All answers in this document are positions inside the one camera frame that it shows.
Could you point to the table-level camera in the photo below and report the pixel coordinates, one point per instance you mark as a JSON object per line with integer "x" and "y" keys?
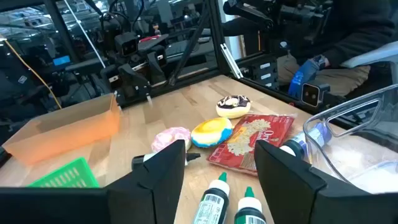
{"x": 311, "y": 94}

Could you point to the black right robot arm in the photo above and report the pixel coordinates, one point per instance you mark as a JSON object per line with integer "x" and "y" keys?
{"x": 107, "y": 31}

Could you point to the chocolate-iced toy donut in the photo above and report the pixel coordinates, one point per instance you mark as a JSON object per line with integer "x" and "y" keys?
{"x": 233, "y": 107}

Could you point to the person's hand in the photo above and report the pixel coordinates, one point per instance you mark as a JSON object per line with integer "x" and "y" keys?
{"x": 303, "y": 74}

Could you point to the yellow and blue toy donut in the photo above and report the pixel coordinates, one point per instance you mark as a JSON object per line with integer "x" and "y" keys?
{"x": 211, "y": 132}

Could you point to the purple-label black-tip bottle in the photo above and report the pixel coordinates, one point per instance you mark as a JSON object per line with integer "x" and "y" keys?
{"x": 293, "y": 146}

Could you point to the grey office chair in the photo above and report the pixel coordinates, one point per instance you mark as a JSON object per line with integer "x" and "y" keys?
{"x": 373, "y": 54}

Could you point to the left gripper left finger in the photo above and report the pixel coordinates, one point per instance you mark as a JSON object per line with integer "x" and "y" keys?
{"x": 149, "y": 193}

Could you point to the green plastic basket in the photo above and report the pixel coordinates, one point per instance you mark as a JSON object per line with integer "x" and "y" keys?
{"x": 68, "y": 175}

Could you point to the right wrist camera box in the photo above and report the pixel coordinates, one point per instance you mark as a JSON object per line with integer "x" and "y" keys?
{"x": 127, "y": 44}

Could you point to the person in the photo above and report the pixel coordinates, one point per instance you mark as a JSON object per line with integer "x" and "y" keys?
{"x": 357, "y": 28}

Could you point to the clear plastic container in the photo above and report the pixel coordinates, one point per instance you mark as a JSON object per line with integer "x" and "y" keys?
{"x": 357, "y": 155}

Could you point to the black box with white labels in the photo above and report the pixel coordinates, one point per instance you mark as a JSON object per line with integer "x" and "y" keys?
{"x": 255, "y": 73}

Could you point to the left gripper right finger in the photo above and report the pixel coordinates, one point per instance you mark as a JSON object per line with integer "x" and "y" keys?
{"x": 298, "y": 193}

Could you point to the pink toy donut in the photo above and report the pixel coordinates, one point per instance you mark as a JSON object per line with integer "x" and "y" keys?
{"x": 169, "y": 137}

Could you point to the person's wristwatch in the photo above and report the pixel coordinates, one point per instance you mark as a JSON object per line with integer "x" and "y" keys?
{"x": 320, "y": 61}

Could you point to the green-tip dark bottle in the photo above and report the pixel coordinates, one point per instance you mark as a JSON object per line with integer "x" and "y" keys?
{"x": 250, "y": 208}
{"x": 213, "y": 202}

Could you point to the orange plastic bin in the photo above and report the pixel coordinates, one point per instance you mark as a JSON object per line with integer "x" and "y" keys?
{"x": 62, "y": 130}

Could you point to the silver frame bracket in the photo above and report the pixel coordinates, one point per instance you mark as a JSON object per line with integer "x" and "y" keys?
{"x": 231, "y": 60}

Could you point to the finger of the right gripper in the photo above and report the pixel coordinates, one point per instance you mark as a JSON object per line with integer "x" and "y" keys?
{"x": 157, "y": 68}
{"x": 133, "y": 82}

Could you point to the black aluminium table frame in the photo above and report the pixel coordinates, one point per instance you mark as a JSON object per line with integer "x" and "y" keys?
{"x": 217, "y": 37}

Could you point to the red popcorn packet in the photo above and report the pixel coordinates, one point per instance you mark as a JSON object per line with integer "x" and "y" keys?
{"x": 248, "y": 137}

